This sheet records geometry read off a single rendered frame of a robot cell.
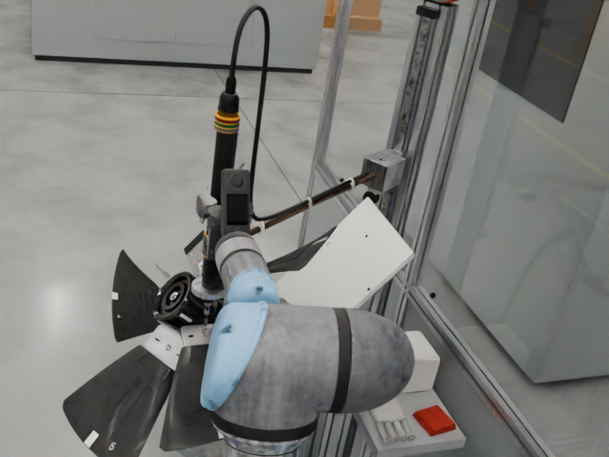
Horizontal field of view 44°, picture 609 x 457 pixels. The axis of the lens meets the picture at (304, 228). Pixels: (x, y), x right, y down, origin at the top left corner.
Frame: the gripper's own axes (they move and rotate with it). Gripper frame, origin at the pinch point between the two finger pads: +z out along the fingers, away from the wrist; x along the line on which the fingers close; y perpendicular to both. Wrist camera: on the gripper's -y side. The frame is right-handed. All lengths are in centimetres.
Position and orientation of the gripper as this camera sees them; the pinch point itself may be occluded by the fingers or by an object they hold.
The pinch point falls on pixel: (217, 187)
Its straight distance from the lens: 141.0
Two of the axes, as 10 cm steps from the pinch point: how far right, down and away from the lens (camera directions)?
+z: -2.7, -5.0, 8.2
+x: 9.5, 0.0, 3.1
